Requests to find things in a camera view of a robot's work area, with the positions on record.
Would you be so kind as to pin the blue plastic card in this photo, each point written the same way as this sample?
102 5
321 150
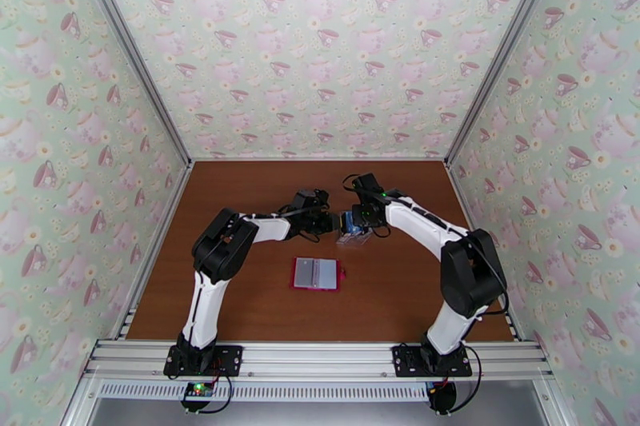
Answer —
352 230

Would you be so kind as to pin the clear acrylic card stand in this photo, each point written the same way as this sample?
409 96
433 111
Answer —
350 242

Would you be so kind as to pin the red card holder wallet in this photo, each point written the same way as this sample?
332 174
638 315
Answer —
317 273

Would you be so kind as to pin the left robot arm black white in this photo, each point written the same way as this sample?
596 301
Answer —
202 304

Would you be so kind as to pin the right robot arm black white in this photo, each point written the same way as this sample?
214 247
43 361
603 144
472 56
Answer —
425 220

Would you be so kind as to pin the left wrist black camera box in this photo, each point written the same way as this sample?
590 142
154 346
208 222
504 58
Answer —
310 200

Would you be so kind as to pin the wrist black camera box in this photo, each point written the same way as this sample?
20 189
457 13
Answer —
310 200
366 184

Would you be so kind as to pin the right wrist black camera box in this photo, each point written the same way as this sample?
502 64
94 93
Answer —
366 184

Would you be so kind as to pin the short aluminium table rail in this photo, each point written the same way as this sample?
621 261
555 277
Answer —
320 159

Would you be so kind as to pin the aluminium table side rail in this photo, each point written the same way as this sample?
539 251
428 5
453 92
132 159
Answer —
170 210
468 210

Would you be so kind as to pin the wide aluminium mounting rail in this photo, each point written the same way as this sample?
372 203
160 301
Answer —
320 357

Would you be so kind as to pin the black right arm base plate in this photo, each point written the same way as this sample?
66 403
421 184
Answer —
407 359

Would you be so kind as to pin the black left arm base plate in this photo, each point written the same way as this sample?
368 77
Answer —
227 357

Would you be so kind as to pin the black controller board mount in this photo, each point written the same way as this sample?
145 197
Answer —
199 389
442 397

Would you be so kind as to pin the aluminium frame post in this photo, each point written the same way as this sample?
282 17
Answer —
131 47
505 47

